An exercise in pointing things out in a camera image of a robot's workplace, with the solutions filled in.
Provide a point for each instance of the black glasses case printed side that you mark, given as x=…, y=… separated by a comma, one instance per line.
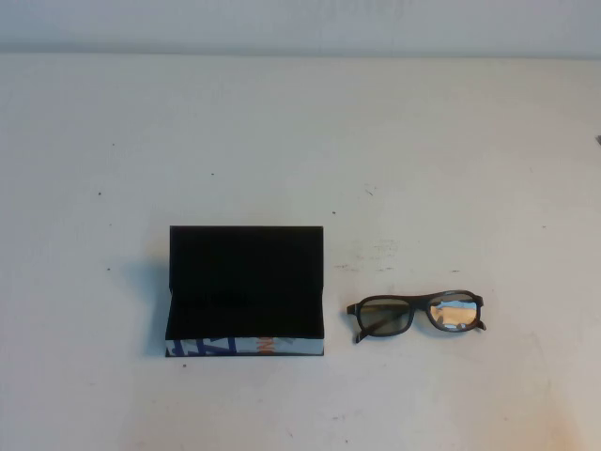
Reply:
x=244, y=277

